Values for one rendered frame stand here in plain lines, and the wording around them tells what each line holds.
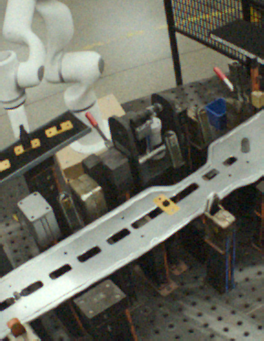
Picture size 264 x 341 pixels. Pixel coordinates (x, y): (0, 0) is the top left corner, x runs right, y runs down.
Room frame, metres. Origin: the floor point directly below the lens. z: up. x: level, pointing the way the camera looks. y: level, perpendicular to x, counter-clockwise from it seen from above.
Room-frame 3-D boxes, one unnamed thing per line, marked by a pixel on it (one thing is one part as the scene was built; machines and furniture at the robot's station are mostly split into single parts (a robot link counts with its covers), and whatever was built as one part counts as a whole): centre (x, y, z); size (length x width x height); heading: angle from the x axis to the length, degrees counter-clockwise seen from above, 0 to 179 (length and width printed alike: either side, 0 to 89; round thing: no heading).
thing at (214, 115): (1.81, -0.41, 0.74); 0.11 x 0.10 x 0.09; 119
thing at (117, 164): (1.27, 0.05, 0.89); 0.13 x 0.11 x 0.38; 29
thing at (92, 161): (1.26, 0.11, 0.90); 0.05 x 0.05 x 0.40; 29
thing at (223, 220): (0.99, -0.21, 0.87); 0.12 x 0.09 x 0.35; 29
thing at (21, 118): (1.31, 0.30, 1.29); 0.10 x 0.07 x 0.11; 13
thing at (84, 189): (1.18, 0.14, 0.89); 0.13 x 0.11 x 0.38; 29
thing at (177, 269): (1.13, -0.07, 0.84); 0.13 x 0.05 x 0.29; 29
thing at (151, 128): (1.35, -0.06, 0.94); 0.18 x 0.13 x 0.49; 119
